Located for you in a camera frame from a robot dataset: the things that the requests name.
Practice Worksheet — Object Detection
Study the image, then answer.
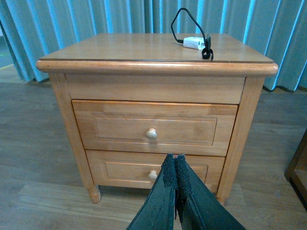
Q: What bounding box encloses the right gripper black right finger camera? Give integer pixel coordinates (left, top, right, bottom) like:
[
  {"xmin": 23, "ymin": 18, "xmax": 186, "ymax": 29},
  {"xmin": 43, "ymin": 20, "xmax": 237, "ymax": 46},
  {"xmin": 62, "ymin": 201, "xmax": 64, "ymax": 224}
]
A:
[{"xmin": 175, "ymin": 155, "xmax": 245, "ymax": 230}]

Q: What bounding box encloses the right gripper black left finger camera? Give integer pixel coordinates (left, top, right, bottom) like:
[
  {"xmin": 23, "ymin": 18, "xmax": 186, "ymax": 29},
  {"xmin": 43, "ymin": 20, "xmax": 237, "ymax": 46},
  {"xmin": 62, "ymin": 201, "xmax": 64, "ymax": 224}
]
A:
[{"xmin": 127, "ymin": 154, "xmax": 177, "ymax": 230}]

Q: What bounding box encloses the wooden drawer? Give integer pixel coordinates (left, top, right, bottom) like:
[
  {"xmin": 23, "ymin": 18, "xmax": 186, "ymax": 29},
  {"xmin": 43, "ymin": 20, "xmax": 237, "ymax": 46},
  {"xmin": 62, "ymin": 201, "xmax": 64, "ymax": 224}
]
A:
[
  {"xmin": 86, "ymin": 150, "xmax": 224, "ymax": 193},
  {"xmin": 72, "ymin": 100, "xmax": 237, "ymax": 156}
]

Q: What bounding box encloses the dark wooden furniture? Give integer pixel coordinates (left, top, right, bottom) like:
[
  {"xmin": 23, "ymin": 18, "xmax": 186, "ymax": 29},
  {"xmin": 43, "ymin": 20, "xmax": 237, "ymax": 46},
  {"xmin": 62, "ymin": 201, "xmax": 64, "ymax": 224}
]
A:
[{"xmin": 284, "ymin": 131, "xmax": 307, "ymax": 208}]

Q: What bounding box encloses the wooden nightstand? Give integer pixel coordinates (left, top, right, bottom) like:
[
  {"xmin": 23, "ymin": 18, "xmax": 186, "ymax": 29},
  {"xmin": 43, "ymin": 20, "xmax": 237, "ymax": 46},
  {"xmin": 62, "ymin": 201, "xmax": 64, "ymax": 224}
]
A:
[{"xmin": 36, "ymin": 34, "xmax": 278, "ymax": 203}]

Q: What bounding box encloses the white charger adapter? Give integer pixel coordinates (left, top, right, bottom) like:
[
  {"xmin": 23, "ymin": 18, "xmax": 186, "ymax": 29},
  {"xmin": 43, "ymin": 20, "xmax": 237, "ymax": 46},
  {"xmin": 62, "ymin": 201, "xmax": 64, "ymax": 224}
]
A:
[{"xmin": 183, "ymin": 36, "xmax": 206, "ymax": 50}]

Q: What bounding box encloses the grey pleated curtain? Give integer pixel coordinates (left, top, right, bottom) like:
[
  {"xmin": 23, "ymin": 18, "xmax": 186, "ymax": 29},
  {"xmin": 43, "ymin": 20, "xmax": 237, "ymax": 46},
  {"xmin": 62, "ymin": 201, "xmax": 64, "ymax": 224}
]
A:
[{"xmin": 0, "ymin": 0, "xmax": 307, "ymax": 91}]

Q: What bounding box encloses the black charger cable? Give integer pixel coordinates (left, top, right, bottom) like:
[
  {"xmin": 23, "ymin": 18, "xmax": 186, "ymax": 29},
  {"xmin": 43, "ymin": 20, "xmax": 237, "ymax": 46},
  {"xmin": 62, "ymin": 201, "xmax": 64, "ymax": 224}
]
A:
[{"xmin": 171, "ymin": 8, "xmax": 215, "ymax": 61}]

